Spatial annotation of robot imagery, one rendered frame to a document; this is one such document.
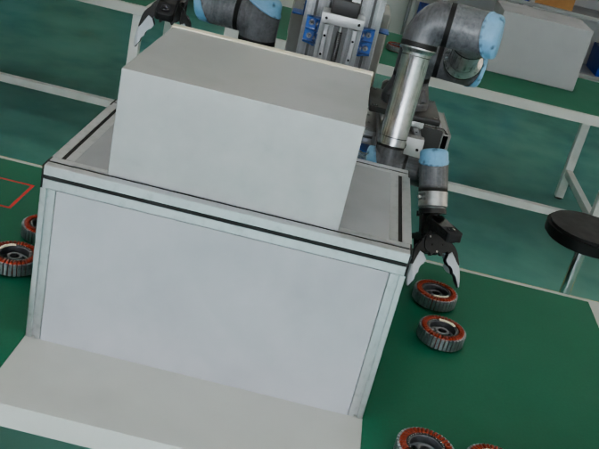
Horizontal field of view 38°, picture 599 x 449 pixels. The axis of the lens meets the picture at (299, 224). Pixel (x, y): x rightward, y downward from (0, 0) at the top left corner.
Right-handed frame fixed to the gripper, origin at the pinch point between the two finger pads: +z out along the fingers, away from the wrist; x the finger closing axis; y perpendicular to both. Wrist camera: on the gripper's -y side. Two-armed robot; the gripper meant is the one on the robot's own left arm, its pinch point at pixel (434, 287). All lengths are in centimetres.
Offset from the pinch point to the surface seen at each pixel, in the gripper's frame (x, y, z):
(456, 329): 3.1, -16.5, 9.5
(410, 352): 16.4, -18.8, 14.8
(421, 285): 3.6, 0.2, -0.3
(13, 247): 101, 10, -5
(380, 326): 38, -47, 8
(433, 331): 10.2, -18.1, 10.1
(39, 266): 98, -22, -1
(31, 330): 98, -16, 11
